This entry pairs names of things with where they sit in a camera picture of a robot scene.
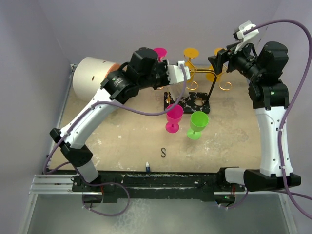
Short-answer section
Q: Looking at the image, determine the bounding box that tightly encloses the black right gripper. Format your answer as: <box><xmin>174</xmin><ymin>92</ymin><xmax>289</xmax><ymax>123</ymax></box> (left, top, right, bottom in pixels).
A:
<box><xmin>209</xmin><ymin>38</ymin><xmax>264</xmax><ymax>81</ymax></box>

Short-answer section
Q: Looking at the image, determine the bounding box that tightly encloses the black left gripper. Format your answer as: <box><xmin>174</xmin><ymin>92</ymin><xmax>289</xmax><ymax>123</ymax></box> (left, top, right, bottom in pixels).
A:
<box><xmin>138</xmin><ymin>59</ymin><xmax>174</xmax><ymax>90</ymax></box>

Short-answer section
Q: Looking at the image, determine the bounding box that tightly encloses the pink wine glass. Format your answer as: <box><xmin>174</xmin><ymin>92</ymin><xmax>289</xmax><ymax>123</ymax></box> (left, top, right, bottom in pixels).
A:
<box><xmin>154</xmin><ymin>47</ymin><xmax>167</xmax><ymax>62</ymax></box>
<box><xmin>165</xmin><ymin>105</ymin><xmax>184</xmax><ymax>134</ymax></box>

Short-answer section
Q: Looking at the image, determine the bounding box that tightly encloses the orange wine glass front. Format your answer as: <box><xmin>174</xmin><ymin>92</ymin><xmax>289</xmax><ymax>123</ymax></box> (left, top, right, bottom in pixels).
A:
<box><xmin>205</xmin><ymin>47</ymin><xmax>227</xmax><ymax>82</ymax></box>

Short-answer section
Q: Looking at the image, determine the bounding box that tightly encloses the orange wine glass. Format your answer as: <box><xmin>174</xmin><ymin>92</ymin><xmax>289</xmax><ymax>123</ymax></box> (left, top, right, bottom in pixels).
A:
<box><xmin>205</xmin><ymin>47</ymin><xmax>227</xmax><ymax>82</ymax></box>
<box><xmin>184</xmin><ymin>47</ymin><xmax>199</xmax><ymax>82</ymax></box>

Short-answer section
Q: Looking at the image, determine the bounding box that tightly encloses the clear glass cup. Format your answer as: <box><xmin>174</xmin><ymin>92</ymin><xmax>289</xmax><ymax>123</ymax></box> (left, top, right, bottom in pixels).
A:
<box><xmin>168</xmin><ymin>83</ymin><xmax>190</xmax><ymax>105</ymax></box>

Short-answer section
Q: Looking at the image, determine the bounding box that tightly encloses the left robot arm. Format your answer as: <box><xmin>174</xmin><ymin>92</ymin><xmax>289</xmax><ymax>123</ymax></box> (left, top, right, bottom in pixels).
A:
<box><xmin>49</xmin><ymin>47</ymin><xmax>171</xmax><ymax>191</ymax></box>

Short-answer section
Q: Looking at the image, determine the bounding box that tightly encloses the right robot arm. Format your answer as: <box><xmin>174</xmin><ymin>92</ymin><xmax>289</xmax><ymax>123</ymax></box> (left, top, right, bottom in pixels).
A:
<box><xmin>208</xmin><ymin>41</ymin><xmax>301</xmax><ymax>192</ymax></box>

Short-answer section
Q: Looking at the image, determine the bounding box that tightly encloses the pink wine glass on table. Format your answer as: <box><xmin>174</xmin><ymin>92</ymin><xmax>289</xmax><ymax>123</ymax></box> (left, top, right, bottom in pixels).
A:
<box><xmin>165</xmin><ymin>105</ymin><xmax>184</xmax><ymax>134</ymax></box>

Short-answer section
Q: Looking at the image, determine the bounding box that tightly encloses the black marble rack base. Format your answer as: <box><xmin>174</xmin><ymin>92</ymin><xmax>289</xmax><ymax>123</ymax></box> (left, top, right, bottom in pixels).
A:
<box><xmin>163</xmin><ymin>91</ymin><xmax>211</xmax><ymax>114</ymax></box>

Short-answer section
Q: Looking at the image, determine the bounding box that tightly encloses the green wine glass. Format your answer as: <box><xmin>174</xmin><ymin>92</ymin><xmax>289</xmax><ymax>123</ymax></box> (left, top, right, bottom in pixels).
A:
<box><xmin>187</xmin><ymin>111</ymin><xmax>209</xmax><ymax>140</ymax></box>

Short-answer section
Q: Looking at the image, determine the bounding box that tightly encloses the white round drawer box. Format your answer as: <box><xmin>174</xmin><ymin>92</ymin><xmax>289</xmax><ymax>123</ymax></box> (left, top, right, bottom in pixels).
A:
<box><xmin>72</xmin><ymin>57</ymin><xmax>120</xmax><ymax>101</ymax></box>

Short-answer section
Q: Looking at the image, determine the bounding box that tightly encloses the small white dropper bottle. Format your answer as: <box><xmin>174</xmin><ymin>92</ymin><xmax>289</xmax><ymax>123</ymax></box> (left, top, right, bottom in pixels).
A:
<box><xmin>146</xmin><ymin>162</ymin><xmax>151</xmax><ymax>173</ymax></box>

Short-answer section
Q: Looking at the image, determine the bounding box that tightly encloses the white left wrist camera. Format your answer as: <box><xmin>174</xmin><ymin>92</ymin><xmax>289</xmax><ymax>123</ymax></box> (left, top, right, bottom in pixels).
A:
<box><xmin>167</xmin><ymin>61</ymin><xmax>191</xmax><ymax>85</ymax></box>

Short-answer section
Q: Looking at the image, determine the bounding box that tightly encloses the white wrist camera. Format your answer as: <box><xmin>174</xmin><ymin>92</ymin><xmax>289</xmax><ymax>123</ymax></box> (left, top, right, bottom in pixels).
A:
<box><xmin>234</xmin><ymin>21</ymin><xmax>259</xmax><ymax>54</ymax></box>
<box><xmin>167</xmin><ymin>61</ymin><xmax>191</xmax><ymax>85</ymax></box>

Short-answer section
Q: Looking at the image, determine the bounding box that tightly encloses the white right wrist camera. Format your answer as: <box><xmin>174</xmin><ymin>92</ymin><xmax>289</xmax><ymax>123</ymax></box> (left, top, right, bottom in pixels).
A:
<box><xmin>234</xmin><ymin>21</ymin><xmax>259</xmax><ymax>54</ymax></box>

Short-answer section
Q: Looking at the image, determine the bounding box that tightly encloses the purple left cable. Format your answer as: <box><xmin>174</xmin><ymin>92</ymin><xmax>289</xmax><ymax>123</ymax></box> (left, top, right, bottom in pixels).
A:
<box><xmin>43</xmin><ymin>63</ymin><xmax>188</xmax><ymax>175</ymax></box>

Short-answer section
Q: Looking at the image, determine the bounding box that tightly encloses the gold wire wine glass rack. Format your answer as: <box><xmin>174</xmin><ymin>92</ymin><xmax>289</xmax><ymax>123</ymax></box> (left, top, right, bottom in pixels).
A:
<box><xmin>187</xmin><ymin>65</ymin><xmax>233</xmax><ymax>92</ymax></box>

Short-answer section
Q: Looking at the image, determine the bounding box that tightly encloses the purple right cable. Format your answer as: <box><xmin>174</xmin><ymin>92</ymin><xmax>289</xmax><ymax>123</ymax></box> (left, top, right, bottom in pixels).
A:
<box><xmin>243</xmin><ymin>19</ymin><xmax>312</xmax><ymax>217</ymax></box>

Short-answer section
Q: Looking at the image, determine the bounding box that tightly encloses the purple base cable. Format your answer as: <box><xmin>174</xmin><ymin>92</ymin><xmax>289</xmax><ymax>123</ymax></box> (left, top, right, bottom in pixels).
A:
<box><xmin>81</xmin><ymin>179</ymin><xmax>132</xmax><ymax>216</ymax></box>

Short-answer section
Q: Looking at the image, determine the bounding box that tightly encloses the aluminium frame rail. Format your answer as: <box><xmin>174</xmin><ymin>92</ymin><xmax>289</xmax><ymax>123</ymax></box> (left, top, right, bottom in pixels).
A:
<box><xmin>29</xmin><ymin>175</ymin><xmax>73</xmax><ymax>195</ymax></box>

